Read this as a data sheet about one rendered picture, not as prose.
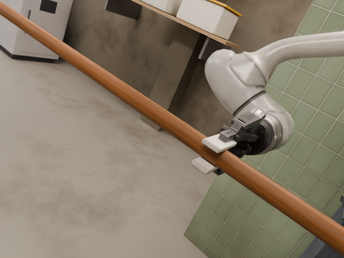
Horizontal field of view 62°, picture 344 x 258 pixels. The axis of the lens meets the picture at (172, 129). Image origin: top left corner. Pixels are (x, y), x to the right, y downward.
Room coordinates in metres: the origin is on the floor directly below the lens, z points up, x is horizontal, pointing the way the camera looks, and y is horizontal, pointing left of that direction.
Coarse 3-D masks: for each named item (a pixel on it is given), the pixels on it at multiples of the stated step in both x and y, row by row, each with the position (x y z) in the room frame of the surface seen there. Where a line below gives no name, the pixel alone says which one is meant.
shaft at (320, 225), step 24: (24, 24) 0.63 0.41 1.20; (48, 48) 0.59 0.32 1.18; (72, 48) 0.57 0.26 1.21; (96, 72) 0.52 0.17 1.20; (120, 96) 0.48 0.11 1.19; (144, 96) 0.47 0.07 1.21; (168, 120) 0.43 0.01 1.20; (192, 144) 0.40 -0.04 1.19; (240, 168) 0.37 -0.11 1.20; (264, 192) 0.35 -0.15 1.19; (288, 192) 0.35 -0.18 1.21; (288, 216) 0.33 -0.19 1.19; (312, 216) 0.32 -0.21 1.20; (336, 240) 0.30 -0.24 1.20
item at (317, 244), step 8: (336, 216) 0.96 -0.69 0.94; (320, 240) 0.92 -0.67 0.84; (312, 248) 0.94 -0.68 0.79; (320, 248) 0.85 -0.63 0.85; (328, 248) 0.83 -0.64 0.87; (304, 256) 0.96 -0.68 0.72; (312, 256) 0.86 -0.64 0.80; (320, 256) 0.83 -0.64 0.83; (328, 256) 0.83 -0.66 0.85; (336, 256) 0.82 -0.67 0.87
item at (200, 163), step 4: (192, 160) 0.38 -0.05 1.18; (196, 160) 0.39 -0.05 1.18; (200, 160) 0.39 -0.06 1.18; (204, 160) 0.40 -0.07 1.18; (192, 164) 0.38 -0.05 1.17; (196, 164) 0.38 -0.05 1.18; (200, 164) 0.38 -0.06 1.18; (204, 164) 0.38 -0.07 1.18; (208, 164) 0.39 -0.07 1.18; (212, 164) 0.40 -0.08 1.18; (200, 168) 0.37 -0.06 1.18; (204, 168) 0.37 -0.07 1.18; (208, 168) 0.38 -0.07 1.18; (212, 168) 0.39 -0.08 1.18; (216, 168) 0.40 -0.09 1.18; (204, 172) 0.37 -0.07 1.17; (208, 172) 0.37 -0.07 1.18
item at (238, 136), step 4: (224, 128) 0.44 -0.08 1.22; (228, 128) 0.44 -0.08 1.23; (240, 132) 0.46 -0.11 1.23; (244, 132) 0.48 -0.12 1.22; (236, 136) 0.43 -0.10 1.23; (240, 136) 0.44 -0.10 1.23; (244, 136) 0.46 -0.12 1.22; (248, 136) 0.49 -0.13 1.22; (252, 136) 0.49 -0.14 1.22; (256, 136) 0.51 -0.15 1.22; (236, 140) 0.43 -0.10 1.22; (240, 140) 0.45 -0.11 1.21; (244, 140) 0.48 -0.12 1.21; (248, 140) 0.49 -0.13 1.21; (252, 140) 0.51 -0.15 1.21
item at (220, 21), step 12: (192, 0) 2.87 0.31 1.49; (204, 0) 2.82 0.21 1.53; (180, 12) 2.90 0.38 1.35; (192, 12) 2.85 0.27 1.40; (204, 12) 2.79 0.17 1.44; (216, 12) 2.74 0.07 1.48; (228, 12) 2.81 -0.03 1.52; (192, 24) 2.83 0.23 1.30; (204, 24) 2.77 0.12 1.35; (216, 24) 2.73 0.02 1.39; (228, 24) 2.90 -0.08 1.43; (228, 36) 3.01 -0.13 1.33
